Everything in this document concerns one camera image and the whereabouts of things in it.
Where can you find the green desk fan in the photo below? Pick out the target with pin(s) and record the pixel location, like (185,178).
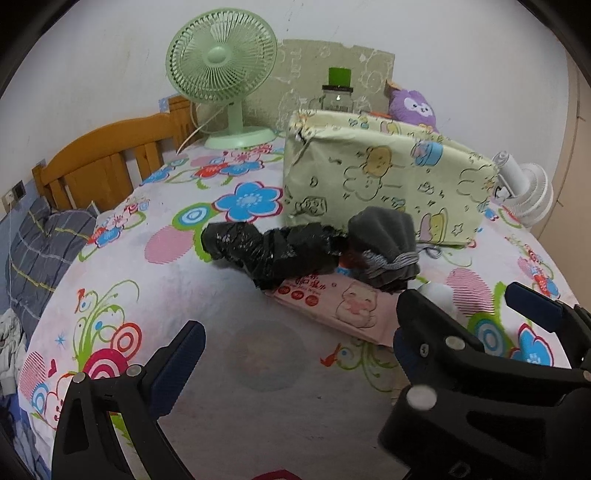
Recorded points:
(221,55)

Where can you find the wall socket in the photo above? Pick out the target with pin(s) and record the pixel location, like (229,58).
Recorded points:
(11,194)

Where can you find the purple plush bunny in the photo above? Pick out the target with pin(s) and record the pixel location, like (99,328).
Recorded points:
(413,108)

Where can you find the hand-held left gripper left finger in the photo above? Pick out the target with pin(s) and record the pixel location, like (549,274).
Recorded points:
(178,364)

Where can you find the grey socks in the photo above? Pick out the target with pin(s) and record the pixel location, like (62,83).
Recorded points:
(383,240)

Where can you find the beige door frame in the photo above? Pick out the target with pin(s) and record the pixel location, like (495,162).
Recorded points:
(575,161)

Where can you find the pink wet wipes pack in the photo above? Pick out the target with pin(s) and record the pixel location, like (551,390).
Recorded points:
(341,304)

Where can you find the wooden bed headboard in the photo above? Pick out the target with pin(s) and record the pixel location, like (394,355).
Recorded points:
(101,157)

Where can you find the white fan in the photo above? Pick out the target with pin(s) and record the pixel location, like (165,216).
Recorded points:
(531,189)

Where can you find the green cartoon-print board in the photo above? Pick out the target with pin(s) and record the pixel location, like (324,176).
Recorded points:
(300,78)

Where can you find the yellow cartoon-print storage box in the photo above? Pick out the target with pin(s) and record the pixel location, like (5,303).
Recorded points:
(392,180)

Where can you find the glass mug with green lid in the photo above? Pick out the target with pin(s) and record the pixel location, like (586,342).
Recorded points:
(338,94)

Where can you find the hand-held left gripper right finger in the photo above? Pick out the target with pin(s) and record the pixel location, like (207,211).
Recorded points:
(400,355)

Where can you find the white crumpled cloth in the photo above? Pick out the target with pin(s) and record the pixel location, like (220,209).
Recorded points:
(9,350)

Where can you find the grey plaid pillow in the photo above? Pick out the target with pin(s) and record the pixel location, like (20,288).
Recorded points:
(41,249)

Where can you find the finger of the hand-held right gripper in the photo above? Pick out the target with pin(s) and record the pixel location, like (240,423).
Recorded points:
(429,327)
(535,307)

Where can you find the black plastic bag roll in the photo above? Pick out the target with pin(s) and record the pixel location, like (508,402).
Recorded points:
(286,251)

